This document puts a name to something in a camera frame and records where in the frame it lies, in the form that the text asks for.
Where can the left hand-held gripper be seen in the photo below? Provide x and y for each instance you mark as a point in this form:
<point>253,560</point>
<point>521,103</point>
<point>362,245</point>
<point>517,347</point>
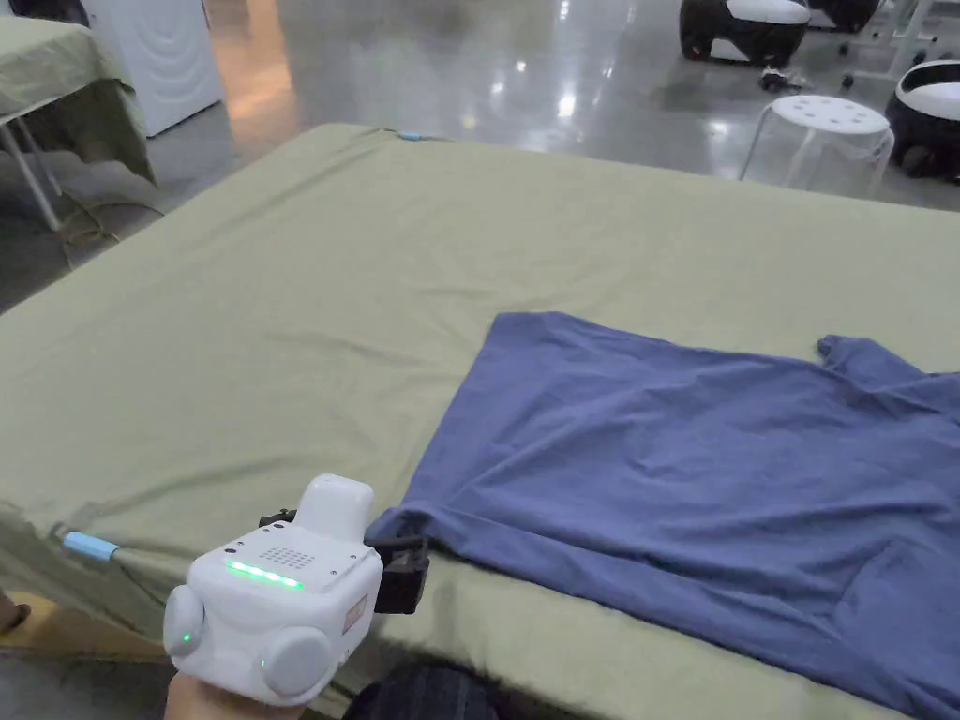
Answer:
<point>270,600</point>

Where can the person's legs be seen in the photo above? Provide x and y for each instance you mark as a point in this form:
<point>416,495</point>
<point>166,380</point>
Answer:
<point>427,694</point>

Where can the blue shirt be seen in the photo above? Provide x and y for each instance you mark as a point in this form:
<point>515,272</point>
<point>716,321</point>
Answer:
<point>675,480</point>

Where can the light blue sheet clip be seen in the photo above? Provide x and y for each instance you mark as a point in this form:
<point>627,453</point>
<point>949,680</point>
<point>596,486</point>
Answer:
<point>410,137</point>
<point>88,545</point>

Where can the person's left hand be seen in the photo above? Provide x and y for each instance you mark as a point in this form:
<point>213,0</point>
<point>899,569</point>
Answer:
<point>217,701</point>

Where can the white washing machine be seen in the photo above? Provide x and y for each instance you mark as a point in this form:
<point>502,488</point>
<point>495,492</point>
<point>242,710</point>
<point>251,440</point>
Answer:
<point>165,67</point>

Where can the black and white robot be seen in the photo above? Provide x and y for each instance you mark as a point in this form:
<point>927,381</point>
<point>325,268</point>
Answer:
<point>742,37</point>
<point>930,112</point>

